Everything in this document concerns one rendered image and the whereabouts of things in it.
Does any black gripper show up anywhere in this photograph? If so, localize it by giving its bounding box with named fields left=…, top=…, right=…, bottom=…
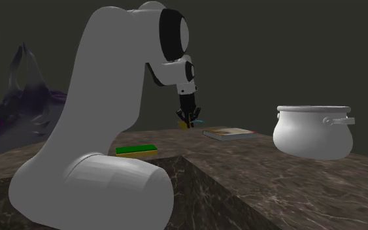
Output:
left=175, top=93, right=202, bottom=129

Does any yellow and blue small object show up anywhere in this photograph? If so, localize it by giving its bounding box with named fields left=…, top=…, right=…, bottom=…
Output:
left=176, top=119, right=205, bottom=131

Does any book with pale cover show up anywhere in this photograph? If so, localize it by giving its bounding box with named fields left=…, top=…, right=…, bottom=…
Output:
left=202, top=127, right=259, bottom=142

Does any green and yellow sponge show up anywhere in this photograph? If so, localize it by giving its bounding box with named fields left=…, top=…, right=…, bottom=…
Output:
left=115, top=144, right=159, bottom=159

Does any marble patterned robot stand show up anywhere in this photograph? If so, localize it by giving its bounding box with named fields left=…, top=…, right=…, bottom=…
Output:
left=0, top=155, right=282, bottom=230

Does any purple spiky figure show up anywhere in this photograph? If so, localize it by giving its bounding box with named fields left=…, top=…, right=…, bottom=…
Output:
left=0, top=42, right=69, bottom=158

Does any white pot with handles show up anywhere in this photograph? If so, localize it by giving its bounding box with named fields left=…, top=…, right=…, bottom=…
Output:
left=272, top=105, right=356, bottom=161

